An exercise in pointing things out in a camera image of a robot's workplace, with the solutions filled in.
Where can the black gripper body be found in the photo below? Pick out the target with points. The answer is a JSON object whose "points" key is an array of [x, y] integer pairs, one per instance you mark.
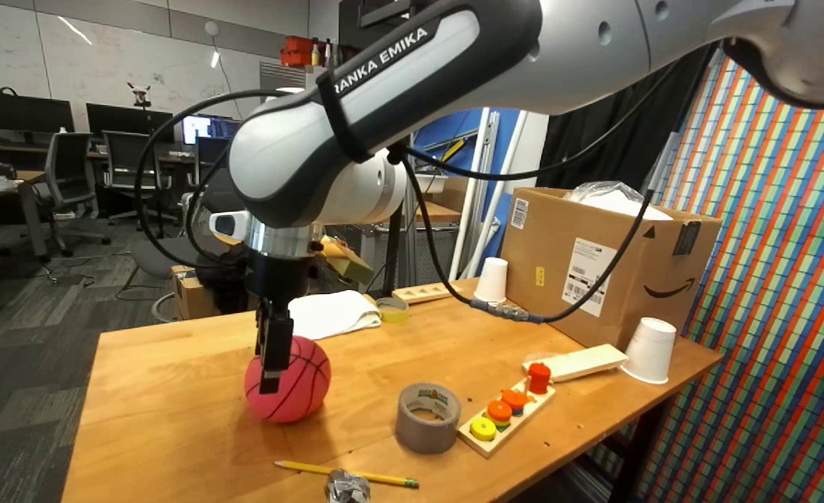
{"points": [[274, 283]]}

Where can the pink basketball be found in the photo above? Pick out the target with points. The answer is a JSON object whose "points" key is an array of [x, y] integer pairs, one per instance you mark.
{"points": [[293, 385]]}

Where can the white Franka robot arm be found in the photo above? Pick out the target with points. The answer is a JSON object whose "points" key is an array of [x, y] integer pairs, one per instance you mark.
{"points": [[384, 83]]}

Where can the white cloth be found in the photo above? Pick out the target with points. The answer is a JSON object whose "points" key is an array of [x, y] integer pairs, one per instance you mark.
{"points": [[331, 313]]}

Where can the small cardboard box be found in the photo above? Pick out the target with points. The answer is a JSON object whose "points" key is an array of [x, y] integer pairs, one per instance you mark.
{"points": [[190, 294]]}

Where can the small yellow-green container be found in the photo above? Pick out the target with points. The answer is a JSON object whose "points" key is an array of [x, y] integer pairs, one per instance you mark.
{"points": [[395, 315]]}

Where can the yellow pencil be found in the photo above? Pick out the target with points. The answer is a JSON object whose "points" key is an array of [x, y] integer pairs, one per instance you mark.
{"points": [[345, 472]]}

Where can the white power strip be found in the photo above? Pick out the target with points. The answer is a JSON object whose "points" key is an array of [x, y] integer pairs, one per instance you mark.
{"points": [[419, 294]]}

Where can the small metal clip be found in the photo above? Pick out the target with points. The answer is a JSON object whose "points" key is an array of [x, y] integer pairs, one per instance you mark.
{"points": [[346, 487]]}

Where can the grey office chair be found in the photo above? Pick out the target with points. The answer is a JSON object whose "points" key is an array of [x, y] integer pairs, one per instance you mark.
{"points": [[70, 181], [134, 171]]}

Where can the white paper cup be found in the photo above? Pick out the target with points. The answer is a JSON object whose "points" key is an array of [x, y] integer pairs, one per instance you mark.
{"points": [[491, 280], [649, 353]]}

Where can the black computer monitor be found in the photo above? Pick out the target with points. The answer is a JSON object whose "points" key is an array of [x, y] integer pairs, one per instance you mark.
{"points": [[19, 113], [130, 120]]}

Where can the orange container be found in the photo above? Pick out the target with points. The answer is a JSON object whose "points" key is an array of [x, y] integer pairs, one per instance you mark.
{"points": [[296, 51]]}

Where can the red cylinder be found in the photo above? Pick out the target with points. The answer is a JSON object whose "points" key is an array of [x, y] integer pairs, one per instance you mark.
{"points": [[538, 377]]}

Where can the white rectangular block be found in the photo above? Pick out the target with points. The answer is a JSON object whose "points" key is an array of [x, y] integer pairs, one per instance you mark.
{"points": [[574, 364]]}

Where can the large cardboard box black smile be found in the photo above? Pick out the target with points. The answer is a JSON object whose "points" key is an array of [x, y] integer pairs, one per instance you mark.
{"points": [[606, 268]]}

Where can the white plastic wrap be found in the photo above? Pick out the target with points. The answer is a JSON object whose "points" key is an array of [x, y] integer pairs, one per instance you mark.
{"points": [[616, 199]]}

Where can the black curtain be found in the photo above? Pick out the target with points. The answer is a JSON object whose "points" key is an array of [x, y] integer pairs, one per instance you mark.
{"points": [[616, 130]]}

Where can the grey duct tape roll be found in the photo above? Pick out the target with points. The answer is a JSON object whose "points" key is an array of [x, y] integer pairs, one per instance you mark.
{"points": [[424, 420]]}

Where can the colourful woven wall panel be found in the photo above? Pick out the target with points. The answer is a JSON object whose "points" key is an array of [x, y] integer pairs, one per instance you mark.
{"points": [[774, 307]]}

